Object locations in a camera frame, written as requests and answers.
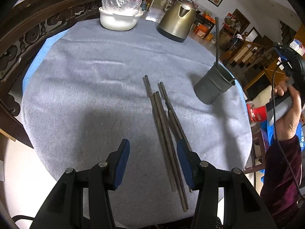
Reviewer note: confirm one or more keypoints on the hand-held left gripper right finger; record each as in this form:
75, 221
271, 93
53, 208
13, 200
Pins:
184, 164

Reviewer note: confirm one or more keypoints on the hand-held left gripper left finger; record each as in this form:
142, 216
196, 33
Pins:
122, 162

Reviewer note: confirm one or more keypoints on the grey perforated chopstick holder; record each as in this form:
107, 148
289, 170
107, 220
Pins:
212, 85

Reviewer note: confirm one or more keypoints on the person's right forearm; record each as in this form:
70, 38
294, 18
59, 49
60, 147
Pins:
281, 176

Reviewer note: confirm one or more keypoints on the person's right hand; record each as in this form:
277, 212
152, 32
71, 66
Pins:
292, 121

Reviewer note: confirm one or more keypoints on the wooden stair railing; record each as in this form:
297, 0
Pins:
247, 52

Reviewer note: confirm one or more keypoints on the red cup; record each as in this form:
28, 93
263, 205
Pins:
256, 113

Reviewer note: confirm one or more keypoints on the grey-blue tablecloth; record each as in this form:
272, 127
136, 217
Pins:
95, 88

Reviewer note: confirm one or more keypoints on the orange crate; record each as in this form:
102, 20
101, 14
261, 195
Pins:
202, 31

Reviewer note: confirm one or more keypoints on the bronze electric kettle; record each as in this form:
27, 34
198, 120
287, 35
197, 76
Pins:
177, 19

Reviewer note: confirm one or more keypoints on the light blue under cloth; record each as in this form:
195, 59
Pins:
35, 60

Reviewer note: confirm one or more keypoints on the white plastic bowl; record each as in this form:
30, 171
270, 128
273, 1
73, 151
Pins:
118, 20

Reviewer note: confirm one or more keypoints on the carved dark wooden chair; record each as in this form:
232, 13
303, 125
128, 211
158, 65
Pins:
28, 33

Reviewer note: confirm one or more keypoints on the clear plastic bag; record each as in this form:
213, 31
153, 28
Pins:
119, 2

